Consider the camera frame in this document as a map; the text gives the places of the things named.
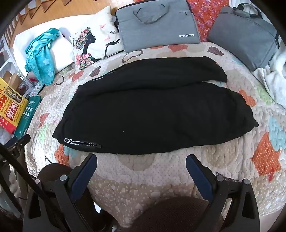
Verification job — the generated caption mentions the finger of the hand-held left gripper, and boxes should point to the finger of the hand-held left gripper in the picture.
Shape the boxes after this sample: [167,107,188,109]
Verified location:
[4,134,31,155]

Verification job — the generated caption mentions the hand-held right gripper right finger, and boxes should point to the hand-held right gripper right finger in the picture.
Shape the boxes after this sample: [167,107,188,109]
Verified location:
[186,154,261,232]

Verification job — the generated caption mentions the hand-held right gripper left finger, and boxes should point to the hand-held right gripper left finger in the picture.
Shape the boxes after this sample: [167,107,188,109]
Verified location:
[22,153,98,232]

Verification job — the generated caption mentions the black pants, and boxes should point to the black pants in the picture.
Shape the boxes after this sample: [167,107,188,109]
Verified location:
[52,56,259,155]

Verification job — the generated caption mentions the yellow and red box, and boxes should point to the yellow and red box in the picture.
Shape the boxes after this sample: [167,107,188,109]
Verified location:
[0,77,28,134]

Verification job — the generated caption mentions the green box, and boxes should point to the green box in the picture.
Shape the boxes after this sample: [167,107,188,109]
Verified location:
[13,96,42,140]

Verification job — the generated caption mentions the patchwork heart quilt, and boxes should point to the patchwork heart quilt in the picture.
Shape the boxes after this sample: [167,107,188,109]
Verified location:
[23,41,286,226]

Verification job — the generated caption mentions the white paint palette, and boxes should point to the white paint palette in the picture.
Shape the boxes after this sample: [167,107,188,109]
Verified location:
[29,81,45,99]

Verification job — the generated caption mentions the teal star cloth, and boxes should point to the teal star cloth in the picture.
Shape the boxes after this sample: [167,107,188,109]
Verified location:
[24,28,62,85]

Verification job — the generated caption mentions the white metal rack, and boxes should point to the white metal rack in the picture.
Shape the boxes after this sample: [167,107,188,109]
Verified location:
[0,33,32,90]

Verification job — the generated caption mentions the plain white pillow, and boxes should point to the plain white pillow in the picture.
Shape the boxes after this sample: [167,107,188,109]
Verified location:
[12,17,75,74]

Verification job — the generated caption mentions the white towel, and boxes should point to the white towel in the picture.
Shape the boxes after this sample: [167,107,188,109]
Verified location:
[252,45,286,105]

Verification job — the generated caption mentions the white pillow with woman print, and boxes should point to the white pillow with woman print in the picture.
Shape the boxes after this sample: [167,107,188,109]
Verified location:
[69,6,124,72]

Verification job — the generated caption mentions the dark grey bag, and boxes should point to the dark grey bag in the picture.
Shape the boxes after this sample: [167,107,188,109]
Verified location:
[208,3,281,72]

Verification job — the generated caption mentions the light grey laptop bag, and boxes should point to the light grey laptop bag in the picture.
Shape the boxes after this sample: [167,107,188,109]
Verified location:
[115,0,201,53]

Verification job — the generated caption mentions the orange floral cloth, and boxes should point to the orange floral cloth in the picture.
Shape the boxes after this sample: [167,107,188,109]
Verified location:
[186,0,230,43]

